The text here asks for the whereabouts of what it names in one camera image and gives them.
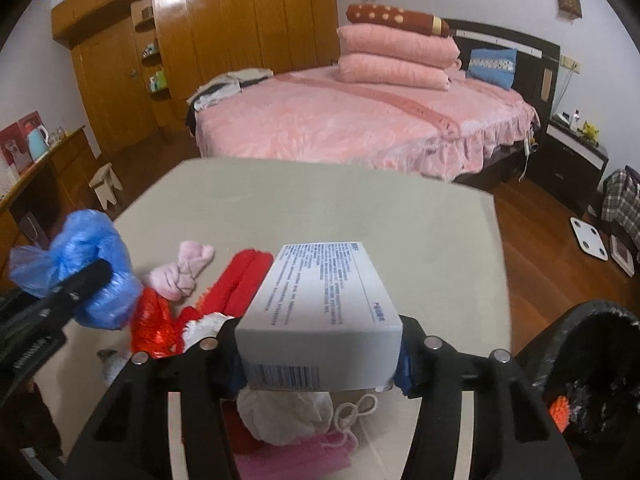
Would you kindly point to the yellow plush toy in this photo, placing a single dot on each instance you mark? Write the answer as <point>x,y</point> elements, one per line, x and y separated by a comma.
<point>591,130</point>

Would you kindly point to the white cardboard box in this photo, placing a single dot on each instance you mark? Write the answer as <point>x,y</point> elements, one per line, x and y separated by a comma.
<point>320,300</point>

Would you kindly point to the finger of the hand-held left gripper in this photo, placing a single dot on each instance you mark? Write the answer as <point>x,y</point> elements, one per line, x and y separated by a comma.
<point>80,282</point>

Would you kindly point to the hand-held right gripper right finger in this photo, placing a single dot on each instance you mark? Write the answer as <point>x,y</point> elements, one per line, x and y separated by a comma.
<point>405,370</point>

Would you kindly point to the red knit glove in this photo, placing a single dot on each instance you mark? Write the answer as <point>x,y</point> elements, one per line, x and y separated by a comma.
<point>240,285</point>

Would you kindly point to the blue patterned pillow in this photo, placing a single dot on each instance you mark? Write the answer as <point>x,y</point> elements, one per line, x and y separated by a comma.
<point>492,67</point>

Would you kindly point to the pile of clothes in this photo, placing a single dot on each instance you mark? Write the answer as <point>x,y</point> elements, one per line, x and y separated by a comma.
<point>225,87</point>

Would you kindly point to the white fluffy tuft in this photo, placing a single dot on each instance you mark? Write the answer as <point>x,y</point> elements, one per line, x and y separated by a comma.
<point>200,326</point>

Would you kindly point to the black-lined trash bin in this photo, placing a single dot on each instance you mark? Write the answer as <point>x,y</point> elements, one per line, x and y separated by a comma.
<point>600,340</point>

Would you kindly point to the brown dotted bolster pillow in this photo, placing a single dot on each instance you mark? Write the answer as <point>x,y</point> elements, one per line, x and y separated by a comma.
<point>395,15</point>

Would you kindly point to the person's left forearm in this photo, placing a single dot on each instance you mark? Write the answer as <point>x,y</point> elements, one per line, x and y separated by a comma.
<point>25,425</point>

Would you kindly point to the pink knotted cloth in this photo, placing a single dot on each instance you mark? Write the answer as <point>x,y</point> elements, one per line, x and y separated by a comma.
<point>175,280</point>

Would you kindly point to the orange foam fruit net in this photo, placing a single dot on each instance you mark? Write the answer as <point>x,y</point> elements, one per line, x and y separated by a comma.
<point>560,412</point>

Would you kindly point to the white fluffy cloth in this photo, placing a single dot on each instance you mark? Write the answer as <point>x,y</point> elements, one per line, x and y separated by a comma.
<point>280,415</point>

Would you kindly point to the brown woven wall lamp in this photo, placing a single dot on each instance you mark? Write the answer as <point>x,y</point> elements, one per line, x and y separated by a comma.
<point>569,0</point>

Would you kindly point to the small grey white cloth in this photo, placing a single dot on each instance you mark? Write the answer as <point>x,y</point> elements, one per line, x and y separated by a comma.
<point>111,365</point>

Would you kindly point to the bed with pink bedspread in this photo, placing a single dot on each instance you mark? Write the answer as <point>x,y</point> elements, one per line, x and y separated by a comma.
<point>325,115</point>

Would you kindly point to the blue plastic bag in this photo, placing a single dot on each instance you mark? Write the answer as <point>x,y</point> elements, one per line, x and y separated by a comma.
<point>90,240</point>

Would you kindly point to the dark nightstand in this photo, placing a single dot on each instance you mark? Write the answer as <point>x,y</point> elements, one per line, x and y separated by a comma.
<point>570,170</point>

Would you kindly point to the brown wooden desk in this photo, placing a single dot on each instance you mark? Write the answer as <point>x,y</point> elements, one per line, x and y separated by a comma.
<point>65,160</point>

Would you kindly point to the brown wooden wardrobe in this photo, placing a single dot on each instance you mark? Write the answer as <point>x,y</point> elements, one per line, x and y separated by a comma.
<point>225,20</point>

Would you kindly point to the red shiny foil wrapper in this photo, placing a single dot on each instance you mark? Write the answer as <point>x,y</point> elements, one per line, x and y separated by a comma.
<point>150,320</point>

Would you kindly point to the small wooden stool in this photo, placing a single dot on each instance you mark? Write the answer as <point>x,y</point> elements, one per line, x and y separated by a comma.
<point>106,182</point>

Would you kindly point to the white bathroom scale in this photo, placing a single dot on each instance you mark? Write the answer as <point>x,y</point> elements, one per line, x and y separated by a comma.
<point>590,237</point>

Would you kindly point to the pink folded quilt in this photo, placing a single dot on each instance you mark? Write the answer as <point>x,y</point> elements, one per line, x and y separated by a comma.
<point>400,45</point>
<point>395,72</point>

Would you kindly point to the dark wooden headboard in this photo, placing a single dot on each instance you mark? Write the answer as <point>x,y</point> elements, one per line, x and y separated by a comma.
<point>535,45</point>

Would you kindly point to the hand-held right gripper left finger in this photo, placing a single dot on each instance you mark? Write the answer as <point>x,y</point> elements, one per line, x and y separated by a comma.
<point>231,379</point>

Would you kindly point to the light blue kettle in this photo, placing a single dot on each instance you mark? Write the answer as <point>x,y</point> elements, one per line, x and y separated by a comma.
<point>36,145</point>

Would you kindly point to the grey paper bag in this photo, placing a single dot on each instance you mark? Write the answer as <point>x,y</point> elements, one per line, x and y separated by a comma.
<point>34,232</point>

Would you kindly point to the wall socket strip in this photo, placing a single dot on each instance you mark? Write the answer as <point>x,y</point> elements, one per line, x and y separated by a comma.
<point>570,63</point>

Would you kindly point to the plaid cloth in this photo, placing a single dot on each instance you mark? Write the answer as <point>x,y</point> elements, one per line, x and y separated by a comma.
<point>622,205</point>

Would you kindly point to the small white bottle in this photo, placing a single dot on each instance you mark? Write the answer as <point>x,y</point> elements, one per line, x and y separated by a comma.
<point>575,120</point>

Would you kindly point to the red gift box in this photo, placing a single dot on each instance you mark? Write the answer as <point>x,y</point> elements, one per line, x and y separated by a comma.
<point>15,145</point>

